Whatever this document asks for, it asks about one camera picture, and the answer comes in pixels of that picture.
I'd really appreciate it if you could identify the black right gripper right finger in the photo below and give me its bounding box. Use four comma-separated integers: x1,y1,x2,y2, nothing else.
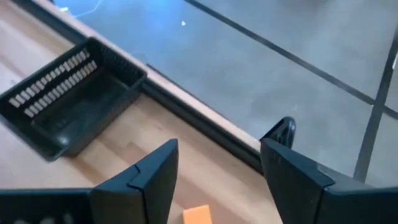
260,138,352,224

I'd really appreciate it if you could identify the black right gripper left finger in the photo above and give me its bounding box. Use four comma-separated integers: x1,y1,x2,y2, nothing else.
90,139,180,224

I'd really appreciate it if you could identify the small orange cube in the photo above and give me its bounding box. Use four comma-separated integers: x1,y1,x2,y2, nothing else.
182,204,213,224

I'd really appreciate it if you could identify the black plastic basket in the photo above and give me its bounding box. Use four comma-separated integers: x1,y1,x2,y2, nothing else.
0,37,148,162

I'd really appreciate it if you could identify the thin white cable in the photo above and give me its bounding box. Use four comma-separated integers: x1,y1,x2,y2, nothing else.
58,0,105,19

